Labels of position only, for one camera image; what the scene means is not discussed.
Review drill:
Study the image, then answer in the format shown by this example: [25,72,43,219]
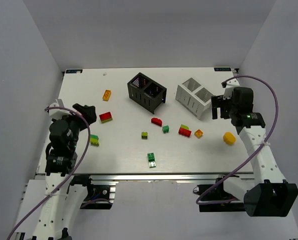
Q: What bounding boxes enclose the yellow 2x4 lego brick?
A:
[102,89,112,102]

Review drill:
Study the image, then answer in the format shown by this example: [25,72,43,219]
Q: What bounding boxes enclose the yellow square lego brick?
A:
[194,129,204,139]

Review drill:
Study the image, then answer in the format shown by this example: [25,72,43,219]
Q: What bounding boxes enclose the yellow round lego piece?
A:
[223,132,236,146]

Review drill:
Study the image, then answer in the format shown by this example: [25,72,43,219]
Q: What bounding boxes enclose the green 2x4 lego plate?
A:
[147,152,157,168]

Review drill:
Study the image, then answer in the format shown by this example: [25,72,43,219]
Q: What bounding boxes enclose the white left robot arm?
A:
[32,102,97,240]

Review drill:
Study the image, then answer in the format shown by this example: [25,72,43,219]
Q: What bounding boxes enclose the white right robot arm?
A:
[211,87,298,217]

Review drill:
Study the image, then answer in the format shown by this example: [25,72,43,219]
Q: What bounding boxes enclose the red and lime lego stack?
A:
[99,111,113,124]

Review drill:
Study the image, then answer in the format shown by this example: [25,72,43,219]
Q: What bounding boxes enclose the white two-slot container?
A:
[175,77,214,120]

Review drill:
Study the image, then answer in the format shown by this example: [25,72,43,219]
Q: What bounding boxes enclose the green and lime lego stack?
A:
[89,134,100,147]

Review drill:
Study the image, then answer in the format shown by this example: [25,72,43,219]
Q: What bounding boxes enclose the blue label sticker right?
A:
[213,67,232,72]

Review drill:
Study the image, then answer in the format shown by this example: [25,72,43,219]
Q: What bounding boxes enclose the blue label sticker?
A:
[213,67,232,72]
[65,69,83,74]

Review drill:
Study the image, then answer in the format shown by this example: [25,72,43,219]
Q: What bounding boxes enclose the red lego with lime top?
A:
[178,124,192,138]

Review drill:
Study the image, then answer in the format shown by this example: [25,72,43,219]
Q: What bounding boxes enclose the blue label sticker left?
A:
[65,69,83,74]

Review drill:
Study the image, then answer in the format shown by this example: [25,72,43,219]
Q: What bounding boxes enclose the small green lego brick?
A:
[162,125,170,134]

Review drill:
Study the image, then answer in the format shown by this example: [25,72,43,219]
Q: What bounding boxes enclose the black two-slot container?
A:
[127,72,167,114]

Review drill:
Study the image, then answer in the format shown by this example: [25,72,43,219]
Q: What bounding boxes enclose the lime small lego brick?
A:
[141,132,148,140]

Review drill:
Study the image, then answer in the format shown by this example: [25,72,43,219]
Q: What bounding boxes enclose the red rounded lego brick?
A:
[151,117,163,127]

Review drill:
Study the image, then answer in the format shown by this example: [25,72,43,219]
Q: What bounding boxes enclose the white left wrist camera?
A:
[48,98,70,120]

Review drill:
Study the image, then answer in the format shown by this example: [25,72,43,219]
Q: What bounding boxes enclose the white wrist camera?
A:
[221,80,239,100]
[48,98,70,120]

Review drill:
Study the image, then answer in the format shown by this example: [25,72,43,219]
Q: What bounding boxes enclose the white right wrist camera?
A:
[221,80,239,100]

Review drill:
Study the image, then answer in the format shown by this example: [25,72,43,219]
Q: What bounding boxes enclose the aluminium table edge rail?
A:
[35,172,256,183]

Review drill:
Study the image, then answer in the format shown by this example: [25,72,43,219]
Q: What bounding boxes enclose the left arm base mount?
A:
[69,175,112,210]

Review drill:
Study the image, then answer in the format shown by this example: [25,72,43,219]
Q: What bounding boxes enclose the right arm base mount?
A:
[192,183,245,213]

